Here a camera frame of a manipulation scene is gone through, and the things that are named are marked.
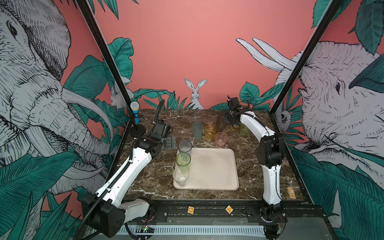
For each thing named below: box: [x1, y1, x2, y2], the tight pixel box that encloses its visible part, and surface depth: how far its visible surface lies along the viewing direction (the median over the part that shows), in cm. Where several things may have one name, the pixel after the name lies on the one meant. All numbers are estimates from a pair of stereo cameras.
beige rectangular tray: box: [173, 147, 239, 191], surface depth 92 cm
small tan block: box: [287, 187, 296, 200], surface depth 82 cm
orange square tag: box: [187, 206, 195, 214], surface depth 76 cm
